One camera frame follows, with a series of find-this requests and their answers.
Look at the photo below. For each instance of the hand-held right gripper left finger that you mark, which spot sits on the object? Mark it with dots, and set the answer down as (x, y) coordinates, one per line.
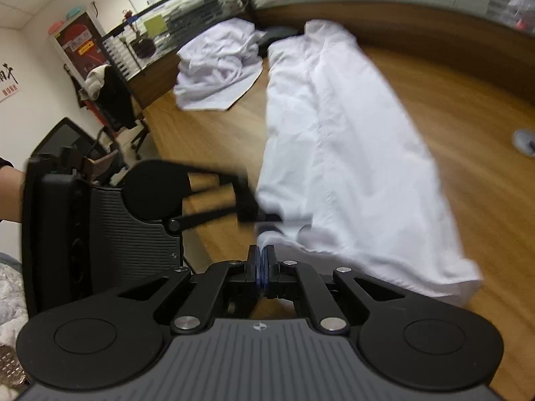
(254, 269)

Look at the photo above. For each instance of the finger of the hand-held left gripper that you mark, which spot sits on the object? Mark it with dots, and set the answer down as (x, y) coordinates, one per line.
(250, 211)
(238, 179)

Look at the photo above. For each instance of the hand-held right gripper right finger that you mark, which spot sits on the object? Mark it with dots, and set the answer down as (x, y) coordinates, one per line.
(269, 269)

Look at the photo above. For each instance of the white dress shirt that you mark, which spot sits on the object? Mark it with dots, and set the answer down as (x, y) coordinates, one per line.
(355, 154)

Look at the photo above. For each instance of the person's left forearm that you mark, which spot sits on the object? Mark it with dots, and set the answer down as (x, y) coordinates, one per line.
(10, 194)

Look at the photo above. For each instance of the black mesh office chair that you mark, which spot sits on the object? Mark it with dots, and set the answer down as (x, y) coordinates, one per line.
(62, 138)

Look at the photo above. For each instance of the crumpled white shirt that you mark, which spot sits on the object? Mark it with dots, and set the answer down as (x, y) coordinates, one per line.
(217, 62)

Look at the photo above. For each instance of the light patterned cloth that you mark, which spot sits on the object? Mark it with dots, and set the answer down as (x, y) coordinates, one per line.
(10, 300)

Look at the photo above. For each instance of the striped glass desk partition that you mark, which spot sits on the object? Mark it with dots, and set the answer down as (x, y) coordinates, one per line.
(150, 79)
(418, 16)

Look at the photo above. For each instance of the office chair with jacket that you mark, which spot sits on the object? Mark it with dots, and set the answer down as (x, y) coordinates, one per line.
(113, 96)

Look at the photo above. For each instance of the dark brown vase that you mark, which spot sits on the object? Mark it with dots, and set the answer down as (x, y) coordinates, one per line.
(145, 48)

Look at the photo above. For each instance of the yellow sticky note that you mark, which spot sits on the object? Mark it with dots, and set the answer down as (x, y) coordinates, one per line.
(155, 26)

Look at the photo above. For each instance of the red cabinet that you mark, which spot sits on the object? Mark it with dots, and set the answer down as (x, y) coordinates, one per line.
(77, 46)

